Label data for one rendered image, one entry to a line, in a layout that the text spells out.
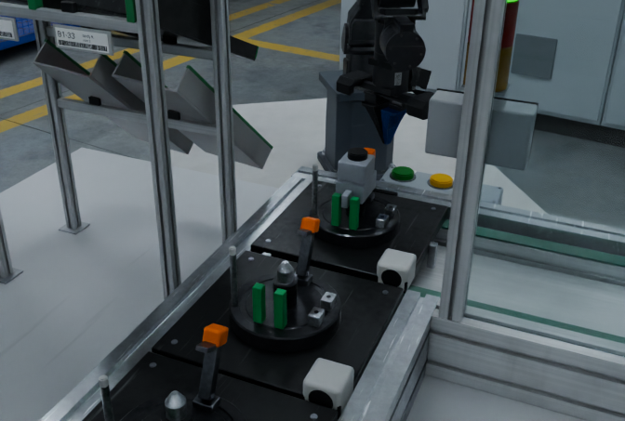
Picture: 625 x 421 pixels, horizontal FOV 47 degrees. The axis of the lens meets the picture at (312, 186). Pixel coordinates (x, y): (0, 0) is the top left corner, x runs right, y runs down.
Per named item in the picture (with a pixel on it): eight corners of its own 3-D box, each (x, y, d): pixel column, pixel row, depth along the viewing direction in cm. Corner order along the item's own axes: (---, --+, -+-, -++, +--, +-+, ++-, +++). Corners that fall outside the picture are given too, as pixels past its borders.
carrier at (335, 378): (246, 261, 106) (243, 185, 100) (403, 300, 98) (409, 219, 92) (151, 361, 86) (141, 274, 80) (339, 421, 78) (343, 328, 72)
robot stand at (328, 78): (378, 151, 164) (383, 67, 155) (401, 179, 151) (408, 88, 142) (316, 157, 160) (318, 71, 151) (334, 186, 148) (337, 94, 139)
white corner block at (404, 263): (384, 270, 104) (386, 246, 102) (415, 277, 103) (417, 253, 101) (374, 287, 100) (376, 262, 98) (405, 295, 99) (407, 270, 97)
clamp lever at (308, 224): (298, 271, 95) (307, 216, 94) (312, 275, 94) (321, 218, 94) (287, 276, 92) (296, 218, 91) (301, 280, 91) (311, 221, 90)
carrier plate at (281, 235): (312, 189, 127) (312, 177, 126) (446, 217, 119) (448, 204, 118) (250, 256, 107) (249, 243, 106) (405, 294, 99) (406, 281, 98)
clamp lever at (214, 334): (202, 391, 75) (212, 322, 74) (219, 397, 74) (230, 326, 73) (184, 403, 72) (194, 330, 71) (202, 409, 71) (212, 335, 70)
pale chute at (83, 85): (136, 138, 137) (146, 118, 138) (188, 154, 130) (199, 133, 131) (31, 62, 113) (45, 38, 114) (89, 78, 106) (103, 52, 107)
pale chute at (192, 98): (205, 151, 131) (215, 130, 132) (262, 169, 125) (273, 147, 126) (110, 75, 108) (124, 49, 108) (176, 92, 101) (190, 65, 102)
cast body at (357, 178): (349, 181, 113) (351, 140, 110) (376, 187, 111) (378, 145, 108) (329, 204, 106) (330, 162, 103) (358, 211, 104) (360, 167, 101)
